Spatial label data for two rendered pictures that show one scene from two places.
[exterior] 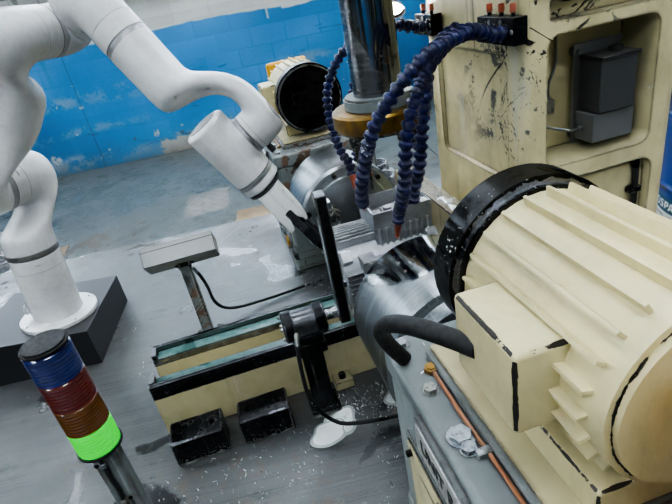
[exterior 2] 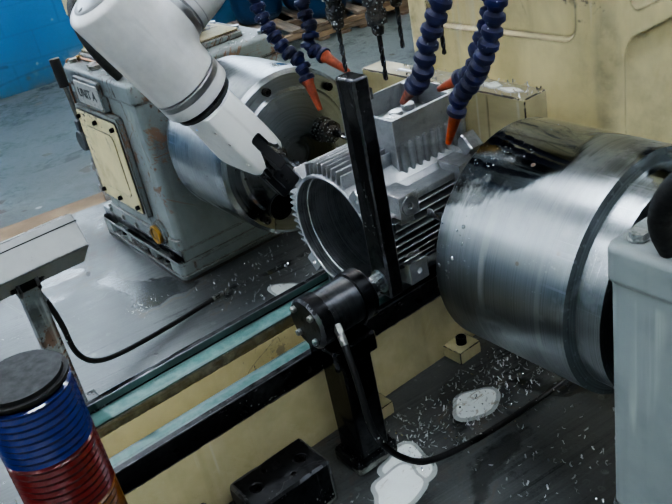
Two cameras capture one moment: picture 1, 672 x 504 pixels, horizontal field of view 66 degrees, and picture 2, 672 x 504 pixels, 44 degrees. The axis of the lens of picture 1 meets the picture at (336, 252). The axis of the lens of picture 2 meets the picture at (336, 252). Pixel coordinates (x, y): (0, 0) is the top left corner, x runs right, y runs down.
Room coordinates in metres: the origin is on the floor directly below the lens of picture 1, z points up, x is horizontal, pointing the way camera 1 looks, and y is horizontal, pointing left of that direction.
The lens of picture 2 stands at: (0.08, 0.36, 1.50)
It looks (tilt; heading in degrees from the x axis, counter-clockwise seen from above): 29 degrees down; 337
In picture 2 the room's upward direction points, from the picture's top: 12 degrees counter-clockwise
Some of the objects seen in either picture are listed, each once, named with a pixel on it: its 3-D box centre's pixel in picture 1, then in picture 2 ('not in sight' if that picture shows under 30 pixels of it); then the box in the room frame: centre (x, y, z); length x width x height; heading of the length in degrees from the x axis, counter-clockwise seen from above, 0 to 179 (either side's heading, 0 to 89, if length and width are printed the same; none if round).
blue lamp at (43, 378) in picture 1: (52, 360); (35, 413); (0.56, 0.39, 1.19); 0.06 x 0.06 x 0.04
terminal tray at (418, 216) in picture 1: (394, 214); (404, 124); (0.95, -0.13, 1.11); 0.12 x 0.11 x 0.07; 100
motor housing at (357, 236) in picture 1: (382, 259); (392, 202); (0.95, -0.09, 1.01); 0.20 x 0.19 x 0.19; 100
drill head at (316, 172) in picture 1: (336, 194); (245, 135); (1.30, -0.03, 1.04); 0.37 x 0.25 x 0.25; 10
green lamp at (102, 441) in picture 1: (94, 433); not in sight; (0.56, 0.39, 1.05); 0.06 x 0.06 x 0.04
